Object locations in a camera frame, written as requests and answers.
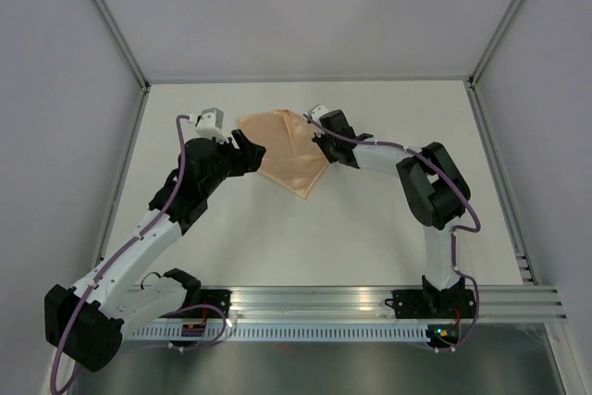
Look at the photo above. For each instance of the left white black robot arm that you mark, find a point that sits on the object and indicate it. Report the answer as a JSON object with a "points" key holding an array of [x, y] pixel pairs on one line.
{"points": [[89, 320]]}

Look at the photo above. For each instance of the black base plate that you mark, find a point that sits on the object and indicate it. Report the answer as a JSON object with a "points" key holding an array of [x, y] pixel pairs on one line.
{"points": [[422, 304], [203, 304]]}

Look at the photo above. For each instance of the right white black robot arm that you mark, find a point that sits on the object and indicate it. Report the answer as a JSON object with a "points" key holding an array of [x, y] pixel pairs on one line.
{"points": [[435, 191]]}

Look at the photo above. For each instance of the aluminium rail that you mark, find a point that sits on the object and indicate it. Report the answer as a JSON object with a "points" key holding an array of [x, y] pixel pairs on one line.
{"points": [[490, 304], [120, 178], [501, 184]]}

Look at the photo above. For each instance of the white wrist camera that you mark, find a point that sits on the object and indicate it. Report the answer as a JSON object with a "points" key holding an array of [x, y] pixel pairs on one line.
{"points": [[316, 113], [210, 125]]}

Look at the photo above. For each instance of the right aluminium frame post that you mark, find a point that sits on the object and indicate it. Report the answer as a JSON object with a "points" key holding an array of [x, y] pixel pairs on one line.
{"points": [[508, 17]]}

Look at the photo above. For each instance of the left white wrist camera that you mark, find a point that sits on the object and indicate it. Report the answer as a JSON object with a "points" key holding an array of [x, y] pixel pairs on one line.
{"points": [[210, 125]]}

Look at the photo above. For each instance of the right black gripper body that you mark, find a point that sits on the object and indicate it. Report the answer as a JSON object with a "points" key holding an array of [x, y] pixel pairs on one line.
{"points": [[327, 144]]}

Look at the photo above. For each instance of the left side aluminium rail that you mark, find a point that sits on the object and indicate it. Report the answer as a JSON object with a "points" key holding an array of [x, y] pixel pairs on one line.
{"points": [[120, 178]]}

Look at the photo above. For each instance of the right side aluminium rail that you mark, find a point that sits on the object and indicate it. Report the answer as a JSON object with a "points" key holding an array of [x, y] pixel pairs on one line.
{"points": [[501, 184]]}

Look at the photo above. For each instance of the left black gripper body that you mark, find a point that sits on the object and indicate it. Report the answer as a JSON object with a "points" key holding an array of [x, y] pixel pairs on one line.
{"points": [[228, 159]]}

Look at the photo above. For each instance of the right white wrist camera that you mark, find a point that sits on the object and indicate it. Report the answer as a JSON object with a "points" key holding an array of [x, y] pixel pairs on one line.
{"points": [[316, 113]]}

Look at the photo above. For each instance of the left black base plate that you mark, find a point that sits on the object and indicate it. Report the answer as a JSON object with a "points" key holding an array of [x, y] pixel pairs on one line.
{"points": [[203, 304]]}

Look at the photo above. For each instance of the aluminium frame post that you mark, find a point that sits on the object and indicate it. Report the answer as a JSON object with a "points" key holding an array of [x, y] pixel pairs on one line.
{"points": [[116, 35], [508, 17]]}

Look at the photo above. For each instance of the front aluminium rail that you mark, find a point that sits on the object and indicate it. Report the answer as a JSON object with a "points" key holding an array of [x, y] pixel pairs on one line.
{"points": [[490, 304]]}

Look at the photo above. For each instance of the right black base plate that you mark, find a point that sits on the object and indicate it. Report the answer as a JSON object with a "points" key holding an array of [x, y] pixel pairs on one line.
{"points": [[422, 304]]}

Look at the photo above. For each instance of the peach cloth napkin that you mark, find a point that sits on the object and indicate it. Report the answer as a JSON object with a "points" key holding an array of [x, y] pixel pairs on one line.
{"points": [[292, 160]]}

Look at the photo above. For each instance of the white slotted cable duct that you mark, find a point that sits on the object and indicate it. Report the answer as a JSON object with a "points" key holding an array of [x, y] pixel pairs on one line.
{"points": [[277, 332]]}

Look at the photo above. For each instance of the left aluminium frame post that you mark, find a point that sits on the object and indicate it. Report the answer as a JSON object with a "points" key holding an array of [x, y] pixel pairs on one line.
{"points": [[116, 35]]}

